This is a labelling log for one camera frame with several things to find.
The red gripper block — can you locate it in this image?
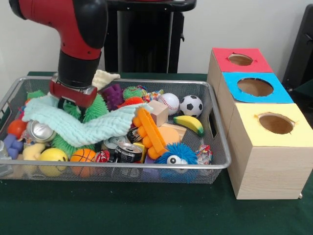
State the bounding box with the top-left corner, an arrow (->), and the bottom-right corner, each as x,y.
48,73 -> 99,109

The large green spiky ball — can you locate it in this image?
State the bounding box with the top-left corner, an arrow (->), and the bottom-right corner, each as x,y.
64,94 -> 110,123

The pale blue waffle cloth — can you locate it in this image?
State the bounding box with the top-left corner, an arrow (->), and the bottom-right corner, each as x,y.
22,94 -> 153,148

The crushed shiny silver can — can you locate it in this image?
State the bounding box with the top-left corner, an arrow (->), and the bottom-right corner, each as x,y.
27,120 -> 57,144

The cream yellow knitted cloth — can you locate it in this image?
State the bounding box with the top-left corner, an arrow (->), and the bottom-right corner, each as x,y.
92,70 -> 121,92

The long orange toy brick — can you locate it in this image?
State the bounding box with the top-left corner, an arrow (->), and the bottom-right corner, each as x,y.
133,108 -> 167,160

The shallow clear mesh bin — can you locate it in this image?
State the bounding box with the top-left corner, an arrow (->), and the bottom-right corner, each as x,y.
0,76 -> 232,184

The wooden box with three holes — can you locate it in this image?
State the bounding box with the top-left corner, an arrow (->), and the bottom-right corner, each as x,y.
207,47 -> 313,200

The light green spiky ball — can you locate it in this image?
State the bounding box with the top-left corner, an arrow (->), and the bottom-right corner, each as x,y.
51,135 -> 96,158

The plain red ball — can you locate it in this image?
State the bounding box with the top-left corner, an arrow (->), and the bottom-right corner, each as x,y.
7,119 -> 28,139

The purple spiky toy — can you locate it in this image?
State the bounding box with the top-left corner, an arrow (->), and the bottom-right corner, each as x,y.
102,83 -> 123,111

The yellow smiley ball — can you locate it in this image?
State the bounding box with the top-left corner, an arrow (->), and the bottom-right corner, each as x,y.
39,148 -> 69,177

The small yellow rubber duck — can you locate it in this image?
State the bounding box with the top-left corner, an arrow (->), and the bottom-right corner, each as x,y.
22,142 -> 46,162

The small orange basketball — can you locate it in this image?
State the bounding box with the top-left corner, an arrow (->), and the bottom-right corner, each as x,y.
70,148 -> 97,177

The silver drink can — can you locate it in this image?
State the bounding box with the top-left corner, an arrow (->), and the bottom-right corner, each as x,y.
104,136 -> 131,150

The black drink can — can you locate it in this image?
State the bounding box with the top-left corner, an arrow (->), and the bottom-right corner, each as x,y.
114,142 -> 143,164

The plain wooden cube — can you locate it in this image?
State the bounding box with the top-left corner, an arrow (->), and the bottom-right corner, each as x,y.
148,100 -> 170,127

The white baseball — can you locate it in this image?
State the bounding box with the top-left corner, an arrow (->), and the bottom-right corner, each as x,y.
157,93 -> 181,116

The blue spiky ball with eyes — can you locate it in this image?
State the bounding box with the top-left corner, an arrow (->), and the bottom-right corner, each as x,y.
156,142 -> 198,182

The small soccer ball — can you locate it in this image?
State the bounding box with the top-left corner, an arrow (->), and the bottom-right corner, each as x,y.
179,95 -> 203,117

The yellow toy banana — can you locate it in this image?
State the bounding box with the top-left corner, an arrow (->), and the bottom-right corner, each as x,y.
173,115 -> 205,137

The dark green table cloth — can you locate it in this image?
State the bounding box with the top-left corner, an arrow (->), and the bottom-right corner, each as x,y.
0,71 -> 313,235

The black upright panel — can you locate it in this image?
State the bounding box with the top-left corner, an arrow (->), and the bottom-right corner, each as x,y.
284,4 -> 313,91

